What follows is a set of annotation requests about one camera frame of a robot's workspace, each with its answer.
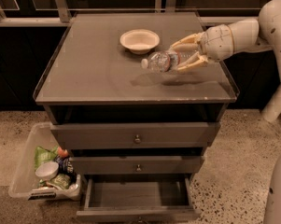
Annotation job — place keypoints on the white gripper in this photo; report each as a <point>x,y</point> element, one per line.
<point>217,43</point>

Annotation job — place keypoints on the clear plastic water bottle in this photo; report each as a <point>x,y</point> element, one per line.
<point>168,60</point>

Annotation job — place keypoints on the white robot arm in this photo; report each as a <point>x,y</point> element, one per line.
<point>251,35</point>

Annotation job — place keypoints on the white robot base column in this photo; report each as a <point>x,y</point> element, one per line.
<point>273,108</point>

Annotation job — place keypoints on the white bowl on counter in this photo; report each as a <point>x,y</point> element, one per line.
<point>139,41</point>

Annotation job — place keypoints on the grey top drawer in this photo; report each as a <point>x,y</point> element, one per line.
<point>135,135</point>

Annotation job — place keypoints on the grey drawer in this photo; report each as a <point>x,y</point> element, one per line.
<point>138,199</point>
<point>135,135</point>
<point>137,165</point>

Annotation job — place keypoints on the grey drawer cabinet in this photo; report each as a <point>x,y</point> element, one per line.
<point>95,80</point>

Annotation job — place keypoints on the grey bottom drawer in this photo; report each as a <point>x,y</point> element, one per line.
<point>138,199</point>

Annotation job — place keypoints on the grey middle drawer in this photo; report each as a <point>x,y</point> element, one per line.
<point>137,165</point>

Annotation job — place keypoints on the orange item in bin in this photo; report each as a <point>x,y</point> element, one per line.
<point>62,152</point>

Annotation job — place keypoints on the dark blue snack bag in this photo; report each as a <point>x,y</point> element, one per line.
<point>65,167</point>

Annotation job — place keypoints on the green packet lower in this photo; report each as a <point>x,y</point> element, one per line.
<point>60,181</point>

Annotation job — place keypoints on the green snack bag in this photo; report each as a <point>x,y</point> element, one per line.
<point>43,155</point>

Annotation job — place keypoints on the small white bowl in bin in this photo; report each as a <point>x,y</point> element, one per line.
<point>47,171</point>

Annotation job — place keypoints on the clear plastic storage bin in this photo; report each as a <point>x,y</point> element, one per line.
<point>24,184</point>

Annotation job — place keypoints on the metal window rail frame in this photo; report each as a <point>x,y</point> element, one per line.
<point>62,12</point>

